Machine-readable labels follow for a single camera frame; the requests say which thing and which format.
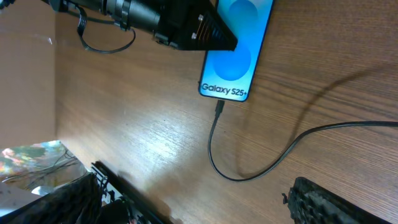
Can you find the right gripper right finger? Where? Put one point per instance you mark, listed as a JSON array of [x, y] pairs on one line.
[[310, 203]]

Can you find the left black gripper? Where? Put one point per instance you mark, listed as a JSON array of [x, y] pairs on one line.
[[192, 25]]

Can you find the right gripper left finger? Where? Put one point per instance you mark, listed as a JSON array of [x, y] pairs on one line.
[[77, 202]]

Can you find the blue Galaxy smartphone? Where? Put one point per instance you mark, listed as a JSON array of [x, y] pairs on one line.
[[228, 75]]

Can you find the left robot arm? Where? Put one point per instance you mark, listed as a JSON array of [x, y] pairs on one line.
[[126, 14]]

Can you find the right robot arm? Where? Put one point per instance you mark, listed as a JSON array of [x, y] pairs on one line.
[[118, 203]]

